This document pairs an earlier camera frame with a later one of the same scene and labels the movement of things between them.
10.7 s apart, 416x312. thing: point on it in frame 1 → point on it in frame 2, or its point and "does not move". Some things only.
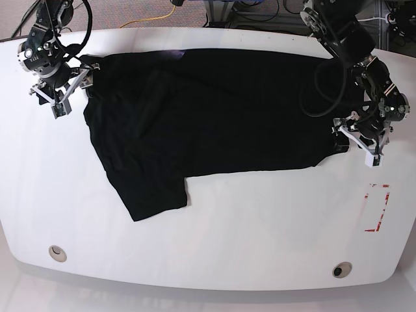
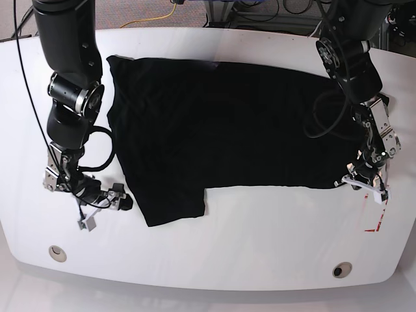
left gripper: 46,93 → 98,199
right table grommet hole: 342,270 does not move
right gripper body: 373,138 → 370,180
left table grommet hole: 58,253 does not move
